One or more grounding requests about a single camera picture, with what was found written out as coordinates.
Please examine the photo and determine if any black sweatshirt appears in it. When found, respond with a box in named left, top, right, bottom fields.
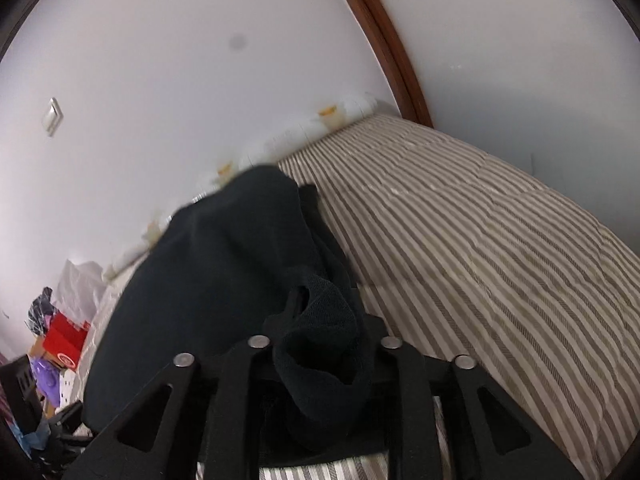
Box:
left=84, top=166, right=386, bottom=463

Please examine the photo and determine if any grey plaid clothing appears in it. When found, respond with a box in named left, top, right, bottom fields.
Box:
left=26, top=287, right=56, bottom=336

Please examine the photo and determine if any purple plush item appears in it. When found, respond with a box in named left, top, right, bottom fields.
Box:
left=30, top=358, right=60, bottom=408

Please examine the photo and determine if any red paper shopping bag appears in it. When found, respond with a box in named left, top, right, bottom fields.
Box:
left=42, top=312, right=90, bottom=370

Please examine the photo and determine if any white Miniso plastic bag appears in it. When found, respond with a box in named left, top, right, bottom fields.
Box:
left=52, top=260, right=106, bottom=326

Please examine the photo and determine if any striped quilted mattress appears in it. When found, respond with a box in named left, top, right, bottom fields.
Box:
left=281, top=115, right=639, bottom=479

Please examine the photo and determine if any white patterned rolled mat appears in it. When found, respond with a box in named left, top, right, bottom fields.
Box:
left=102, top=93, right=380, bottom=283

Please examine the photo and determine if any white wall light switch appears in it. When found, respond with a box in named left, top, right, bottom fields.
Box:
left=42, top=98, right=64, bottom=136

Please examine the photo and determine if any brown wooden door frame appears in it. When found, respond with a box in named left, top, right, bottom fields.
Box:
left=345, top=0, right=434, bottom=128

